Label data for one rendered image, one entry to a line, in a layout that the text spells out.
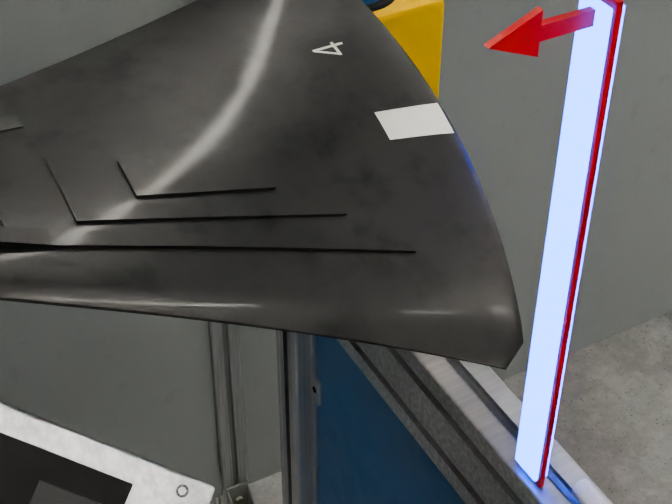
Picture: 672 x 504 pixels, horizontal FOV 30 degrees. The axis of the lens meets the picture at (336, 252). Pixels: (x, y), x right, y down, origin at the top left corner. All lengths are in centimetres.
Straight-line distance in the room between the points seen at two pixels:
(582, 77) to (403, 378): 35
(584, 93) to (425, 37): 24
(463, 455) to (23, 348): 76
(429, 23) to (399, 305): 38
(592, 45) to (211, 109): 19
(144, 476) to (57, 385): 98
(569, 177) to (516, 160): 107
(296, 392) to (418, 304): 65
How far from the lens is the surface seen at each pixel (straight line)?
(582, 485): 78
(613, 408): 206
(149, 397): 163
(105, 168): 48
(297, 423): 115
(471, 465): 84
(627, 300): 207
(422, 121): 54
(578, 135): 62
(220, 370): 164
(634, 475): 197
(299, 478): 121
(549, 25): 57
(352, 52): 56
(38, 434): 57
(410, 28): 82
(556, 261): 67
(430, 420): 88
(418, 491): 99
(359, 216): 49
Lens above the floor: 146
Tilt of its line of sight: 39 degrees down
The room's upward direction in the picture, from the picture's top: straight up
